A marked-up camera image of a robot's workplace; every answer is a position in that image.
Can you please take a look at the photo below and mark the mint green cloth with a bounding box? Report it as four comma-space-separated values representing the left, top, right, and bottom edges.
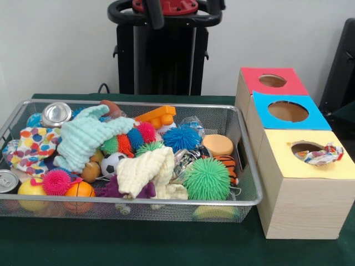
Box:
54, 104, 135, 173

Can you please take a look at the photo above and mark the small orange basketball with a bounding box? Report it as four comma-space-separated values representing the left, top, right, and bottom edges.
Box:
64, 181, 96, 214

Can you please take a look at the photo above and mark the clear mesh bin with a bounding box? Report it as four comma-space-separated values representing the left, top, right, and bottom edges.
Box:
0, 99, 264, 223

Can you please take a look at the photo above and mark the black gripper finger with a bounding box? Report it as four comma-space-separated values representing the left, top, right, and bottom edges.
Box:
206, 0, 226, 13
145, 0, 166, 30

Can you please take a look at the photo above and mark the small soccer ball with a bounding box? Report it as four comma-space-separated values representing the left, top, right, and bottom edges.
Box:
100, 152, 128, 178

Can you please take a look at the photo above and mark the silver drink can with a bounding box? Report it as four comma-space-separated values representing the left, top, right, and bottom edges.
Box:
41, 102, 73, 129

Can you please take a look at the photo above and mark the wooden box with three holes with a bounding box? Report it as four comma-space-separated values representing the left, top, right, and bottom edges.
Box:
235, 67, 355, 240

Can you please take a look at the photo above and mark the cream yellow cloth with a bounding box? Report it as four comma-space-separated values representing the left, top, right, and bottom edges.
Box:
116, 147, 189, 200

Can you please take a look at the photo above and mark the blue spiky ball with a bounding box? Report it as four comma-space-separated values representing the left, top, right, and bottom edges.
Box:
162, 126, 202, 154

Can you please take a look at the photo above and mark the orange plastic toy brick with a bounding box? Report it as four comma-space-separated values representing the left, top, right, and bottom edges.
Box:
135, 105, 177, 130

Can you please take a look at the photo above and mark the pink spiky ball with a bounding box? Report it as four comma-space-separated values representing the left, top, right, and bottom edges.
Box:
42, 169, 72, 196

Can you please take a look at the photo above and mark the white patterned cloth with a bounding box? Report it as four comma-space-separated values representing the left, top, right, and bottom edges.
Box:
292, 142, 344, 166

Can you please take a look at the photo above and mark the tan round wooden block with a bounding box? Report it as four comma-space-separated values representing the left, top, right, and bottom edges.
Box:
202, 134, 235, 157

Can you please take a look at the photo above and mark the black upright panel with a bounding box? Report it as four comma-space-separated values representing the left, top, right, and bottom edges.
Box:
319, 18, 355, 120

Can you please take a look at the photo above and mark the dark green tablecloth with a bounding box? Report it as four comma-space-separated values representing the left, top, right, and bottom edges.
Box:
0, 93, 355, 266

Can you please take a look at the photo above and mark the green spiky ball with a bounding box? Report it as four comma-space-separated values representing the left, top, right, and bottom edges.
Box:
183, 157, 231, 201

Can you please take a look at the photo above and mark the polka-dot cloth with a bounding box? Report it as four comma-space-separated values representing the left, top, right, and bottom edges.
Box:
3, 127, 60, 177

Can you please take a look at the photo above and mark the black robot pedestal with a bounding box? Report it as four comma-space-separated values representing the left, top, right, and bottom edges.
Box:
108, 0, 223, 95

